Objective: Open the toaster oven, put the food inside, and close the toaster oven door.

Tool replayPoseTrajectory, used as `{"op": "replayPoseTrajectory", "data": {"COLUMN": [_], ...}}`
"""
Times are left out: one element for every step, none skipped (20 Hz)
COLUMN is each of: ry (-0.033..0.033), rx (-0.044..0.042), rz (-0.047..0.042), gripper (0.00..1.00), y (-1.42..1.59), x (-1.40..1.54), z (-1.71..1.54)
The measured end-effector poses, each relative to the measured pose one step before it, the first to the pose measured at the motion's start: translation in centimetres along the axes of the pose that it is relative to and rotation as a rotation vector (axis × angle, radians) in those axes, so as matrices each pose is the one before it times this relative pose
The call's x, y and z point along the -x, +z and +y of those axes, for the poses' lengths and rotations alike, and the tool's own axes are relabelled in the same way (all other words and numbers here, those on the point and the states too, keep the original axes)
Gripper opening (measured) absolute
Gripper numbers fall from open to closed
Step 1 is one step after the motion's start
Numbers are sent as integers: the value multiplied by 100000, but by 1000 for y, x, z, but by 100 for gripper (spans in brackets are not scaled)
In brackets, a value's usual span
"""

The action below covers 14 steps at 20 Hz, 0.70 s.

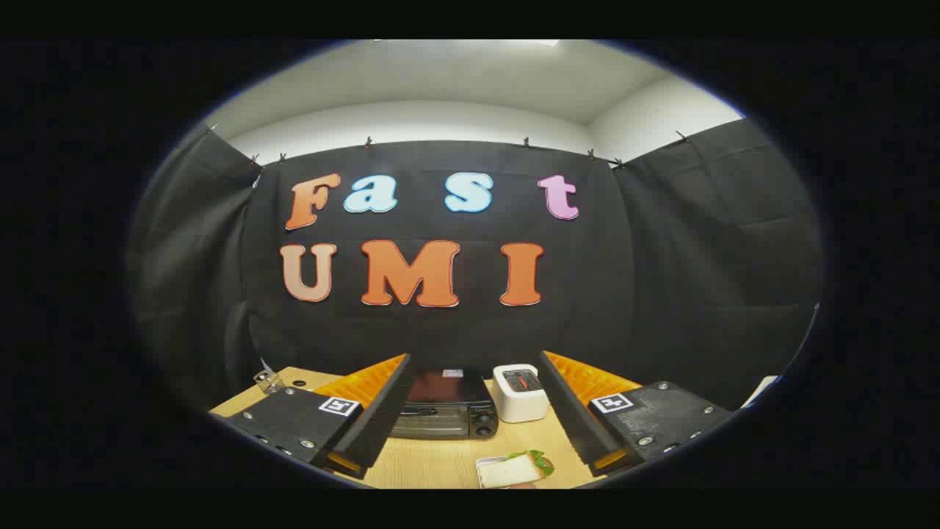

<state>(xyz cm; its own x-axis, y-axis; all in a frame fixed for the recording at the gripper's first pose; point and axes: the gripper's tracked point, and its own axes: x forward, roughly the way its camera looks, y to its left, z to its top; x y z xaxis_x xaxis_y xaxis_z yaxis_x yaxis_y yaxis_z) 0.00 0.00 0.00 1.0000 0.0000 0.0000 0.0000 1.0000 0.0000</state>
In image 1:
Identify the black toaster oven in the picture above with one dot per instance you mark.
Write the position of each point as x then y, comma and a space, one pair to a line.
448, 413

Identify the white bread toaster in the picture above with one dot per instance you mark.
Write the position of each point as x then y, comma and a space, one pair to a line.
520, 402

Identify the white plastic tray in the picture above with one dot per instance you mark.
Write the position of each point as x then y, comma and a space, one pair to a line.
479, 474

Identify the clear glass holder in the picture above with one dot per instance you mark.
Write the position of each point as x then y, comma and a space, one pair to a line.
269, 381

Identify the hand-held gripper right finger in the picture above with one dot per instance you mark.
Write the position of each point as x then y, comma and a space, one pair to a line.
573, 411

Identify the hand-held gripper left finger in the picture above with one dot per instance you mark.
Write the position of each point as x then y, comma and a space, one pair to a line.
382, 411

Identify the lettuce sandwich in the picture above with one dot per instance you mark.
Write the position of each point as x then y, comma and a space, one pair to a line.
510, 470

